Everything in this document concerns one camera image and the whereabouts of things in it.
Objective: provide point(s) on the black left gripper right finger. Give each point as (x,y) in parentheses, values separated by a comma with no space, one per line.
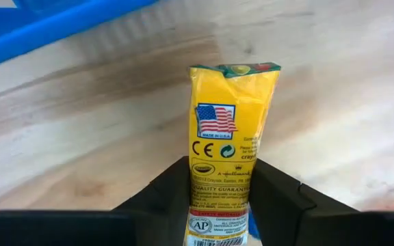
(279,212)

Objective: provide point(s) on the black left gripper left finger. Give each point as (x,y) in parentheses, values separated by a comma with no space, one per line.
(163,212)

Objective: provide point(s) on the yellow Crayola crayon box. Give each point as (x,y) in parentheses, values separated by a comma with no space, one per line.
(227,102)

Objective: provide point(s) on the blue plastic basket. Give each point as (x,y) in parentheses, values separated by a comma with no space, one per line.
(29,34)

